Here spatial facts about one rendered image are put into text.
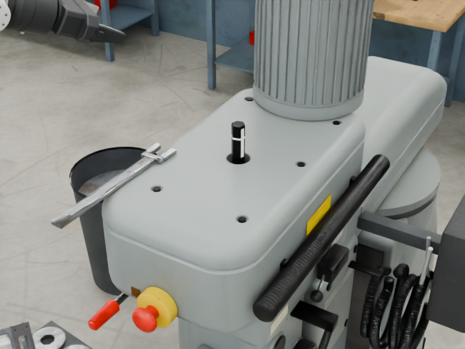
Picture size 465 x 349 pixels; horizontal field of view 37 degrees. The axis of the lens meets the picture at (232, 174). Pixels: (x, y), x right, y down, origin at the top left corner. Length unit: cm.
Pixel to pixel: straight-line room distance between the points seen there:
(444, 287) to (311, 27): 53
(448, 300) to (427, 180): 43
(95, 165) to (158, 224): 267
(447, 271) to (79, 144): 388
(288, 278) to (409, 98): 73
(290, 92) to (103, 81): 465
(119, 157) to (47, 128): 161
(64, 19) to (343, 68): 49
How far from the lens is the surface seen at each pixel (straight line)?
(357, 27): 118
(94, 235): 345
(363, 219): 143
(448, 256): 130
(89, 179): 363
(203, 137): 116
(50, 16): 126
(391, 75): 172
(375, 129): 148
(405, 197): 164
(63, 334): 190
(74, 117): 530
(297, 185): 105
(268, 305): 97
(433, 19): 467
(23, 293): 380
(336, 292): 142
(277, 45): 117
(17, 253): 406
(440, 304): 137
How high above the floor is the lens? 247
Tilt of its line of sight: 33 degrees down
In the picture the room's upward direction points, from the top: straight up
